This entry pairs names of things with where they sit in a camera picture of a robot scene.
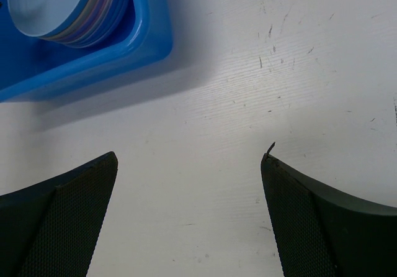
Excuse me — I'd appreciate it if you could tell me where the yellow plate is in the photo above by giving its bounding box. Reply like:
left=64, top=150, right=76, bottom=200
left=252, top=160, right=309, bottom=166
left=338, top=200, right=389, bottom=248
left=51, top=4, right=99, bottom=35
left=46, top=0, right=100, bottom=43

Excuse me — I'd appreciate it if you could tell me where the blue plate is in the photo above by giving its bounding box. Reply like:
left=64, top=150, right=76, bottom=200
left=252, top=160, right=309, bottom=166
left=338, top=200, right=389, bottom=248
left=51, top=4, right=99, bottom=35
left=7, top=0, right=89, bottom=38

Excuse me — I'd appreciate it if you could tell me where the purple plate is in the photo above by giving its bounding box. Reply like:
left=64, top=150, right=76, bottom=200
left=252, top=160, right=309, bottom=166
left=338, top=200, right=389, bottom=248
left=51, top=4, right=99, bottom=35
left=64, top=0, right=128, bottom=48

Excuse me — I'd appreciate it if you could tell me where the blue plastic bin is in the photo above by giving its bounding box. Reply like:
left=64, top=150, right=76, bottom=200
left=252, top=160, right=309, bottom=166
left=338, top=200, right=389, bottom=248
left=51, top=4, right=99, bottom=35
left=1, top=0, right=173, bottom=102

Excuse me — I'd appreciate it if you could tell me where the pink plate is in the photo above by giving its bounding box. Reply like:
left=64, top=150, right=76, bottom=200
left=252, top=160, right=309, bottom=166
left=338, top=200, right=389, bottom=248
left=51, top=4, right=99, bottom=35
left=55, top=0, right=114, bottom=44

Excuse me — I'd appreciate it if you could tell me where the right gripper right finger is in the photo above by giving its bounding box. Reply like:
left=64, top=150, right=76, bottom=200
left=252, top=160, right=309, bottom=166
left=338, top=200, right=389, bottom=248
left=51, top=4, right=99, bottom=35
left=261, top=152, right=396, bottom=276

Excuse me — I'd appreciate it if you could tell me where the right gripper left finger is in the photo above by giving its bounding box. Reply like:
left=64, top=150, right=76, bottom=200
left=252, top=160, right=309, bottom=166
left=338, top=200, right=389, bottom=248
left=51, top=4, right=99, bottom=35
left=1, top=152, right=118, bottom=276

